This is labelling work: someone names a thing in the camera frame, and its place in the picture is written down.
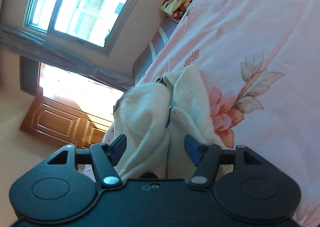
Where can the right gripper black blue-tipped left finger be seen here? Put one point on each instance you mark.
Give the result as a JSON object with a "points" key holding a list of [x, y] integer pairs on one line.
{"points": [[66, 183]]}

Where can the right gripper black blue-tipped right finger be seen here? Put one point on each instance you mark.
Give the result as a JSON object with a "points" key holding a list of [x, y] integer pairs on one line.
{"points": [[244, 185]]}

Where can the cream sweater with striped top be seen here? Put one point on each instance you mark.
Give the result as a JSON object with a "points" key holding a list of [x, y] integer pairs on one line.
{"points": [[155, 117]]}

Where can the brown wooden door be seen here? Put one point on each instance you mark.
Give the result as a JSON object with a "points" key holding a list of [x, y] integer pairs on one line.
{"points": [[59, 124]]}

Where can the grey left curtain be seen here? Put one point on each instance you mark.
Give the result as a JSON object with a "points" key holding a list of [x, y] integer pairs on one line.
{"points": [[37, 49]]}

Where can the pink floral bed sheet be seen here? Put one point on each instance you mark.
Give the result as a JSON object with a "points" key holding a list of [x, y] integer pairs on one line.
{"points": [[259, 61]]}

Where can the striped mattress cover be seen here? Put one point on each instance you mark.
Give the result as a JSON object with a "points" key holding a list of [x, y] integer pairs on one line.
{"points": [[148, 56]]}

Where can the window with grey frame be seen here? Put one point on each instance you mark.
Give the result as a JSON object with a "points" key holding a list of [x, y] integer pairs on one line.
{"points": [[94, 23]]}

